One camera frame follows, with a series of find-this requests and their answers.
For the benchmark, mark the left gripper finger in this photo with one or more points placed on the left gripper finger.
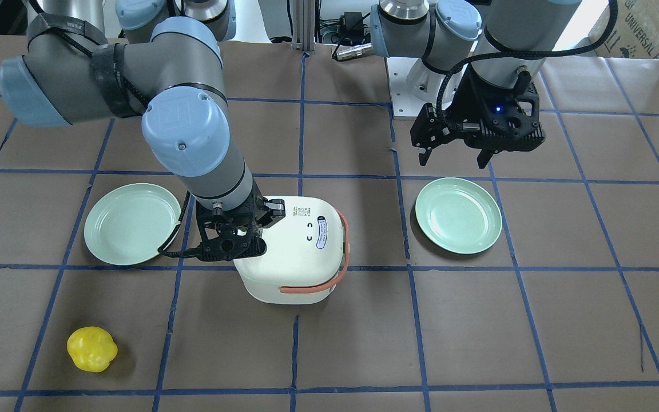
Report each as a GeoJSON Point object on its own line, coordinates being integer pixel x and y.
{"type": "Point", "coordinates": [424, 156]}
{"type": "Point", "coordinates": [484, 157]}

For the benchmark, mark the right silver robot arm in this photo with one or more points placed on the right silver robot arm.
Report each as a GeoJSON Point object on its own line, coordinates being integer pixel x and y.
{"type": "Point", "coordinates": [170, 73]}

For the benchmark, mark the aluminium frame post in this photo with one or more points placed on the aluminium frame post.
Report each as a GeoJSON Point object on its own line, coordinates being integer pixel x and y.
{"type": "Point", "coordinates": [303, 25]}

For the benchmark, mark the green plate near left arm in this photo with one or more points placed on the green plate near left arm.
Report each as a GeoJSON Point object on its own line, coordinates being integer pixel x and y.
{"type": "Point", "coordinates": [458, 215]}

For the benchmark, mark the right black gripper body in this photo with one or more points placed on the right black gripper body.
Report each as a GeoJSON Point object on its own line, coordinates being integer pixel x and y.
{"type": "Point", "coordinates": [256, 208]}

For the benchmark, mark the black power adapter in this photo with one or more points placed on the black power adapter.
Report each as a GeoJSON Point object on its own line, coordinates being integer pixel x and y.
{"type": "Point", "coordinates": [351, 24]}

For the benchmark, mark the green plate near right arm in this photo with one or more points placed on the green plate near right arm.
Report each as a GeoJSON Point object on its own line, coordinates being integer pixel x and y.
{"type": "Point", "coordinates": [130, 223]}

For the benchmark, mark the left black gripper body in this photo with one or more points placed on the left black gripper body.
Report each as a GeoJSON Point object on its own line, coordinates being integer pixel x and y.
{"type": "Point", "coordinates": [474, 95]}

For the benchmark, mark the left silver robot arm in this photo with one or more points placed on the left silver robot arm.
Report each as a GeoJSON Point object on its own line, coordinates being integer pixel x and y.
{"type": "Point", "coordinates": [487, 54]}

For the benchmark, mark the white rice cooker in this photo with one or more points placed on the white rice cooker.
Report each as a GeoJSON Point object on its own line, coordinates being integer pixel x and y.
{"type": "Point", "coordinates": [307, 254]}

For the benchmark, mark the cardboard box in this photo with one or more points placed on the cardboard box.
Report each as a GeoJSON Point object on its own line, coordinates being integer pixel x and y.
{"type": "Point", "coordinates": [635, 33]}

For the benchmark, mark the yellow toy bell pepper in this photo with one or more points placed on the yellow toy bell pepper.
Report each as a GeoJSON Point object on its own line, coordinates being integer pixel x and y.
{"type": "Point", "coordinates": [92, 349]}

